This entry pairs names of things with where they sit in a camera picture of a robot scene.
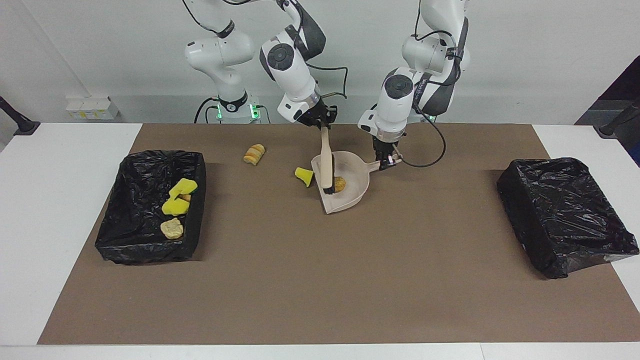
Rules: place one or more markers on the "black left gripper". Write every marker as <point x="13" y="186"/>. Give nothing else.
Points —
<point x="387" y="147"/>

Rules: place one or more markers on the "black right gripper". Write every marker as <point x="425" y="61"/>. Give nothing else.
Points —
<point x="322" y="116"/>

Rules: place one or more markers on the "beige hand brush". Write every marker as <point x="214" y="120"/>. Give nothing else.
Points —
<point x="326" y="160"/>

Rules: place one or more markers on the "brown bread roll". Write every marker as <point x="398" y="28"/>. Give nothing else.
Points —
<point x="340" y="185"/>

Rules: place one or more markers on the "beige plastic dustpan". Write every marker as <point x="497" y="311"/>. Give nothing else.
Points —
<point x="350" y="200"/>

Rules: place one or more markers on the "green and yellow sponge piece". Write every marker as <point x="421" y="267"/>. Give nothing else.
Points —
<point x="183" y="186"/>

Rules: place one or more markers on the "pale bread chunk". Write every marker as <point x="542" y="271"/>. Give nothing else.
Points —
<point x="172" y="228"/>

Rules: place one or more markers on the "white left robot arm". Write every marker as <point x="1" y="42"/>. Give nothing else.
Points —
<point x="395" y="100"/>

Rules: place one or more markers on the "black bag lined bin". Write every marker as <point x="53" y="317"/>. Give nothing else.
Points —
<point x="135" y="215"/>
<point x="565" y="215"/>

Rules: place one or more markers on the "small yellow sponge piece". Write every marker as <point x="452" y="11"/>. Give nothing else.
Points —
<point x="304" y="176"/>

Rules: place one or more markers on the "brown paper table mat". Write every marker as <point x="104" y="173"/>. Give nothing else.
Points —
<point x="320" y="290"/>

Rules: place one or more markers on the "white wall socket box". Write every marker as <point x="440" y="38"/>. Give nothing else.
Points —
<point x="92" y="108"/>

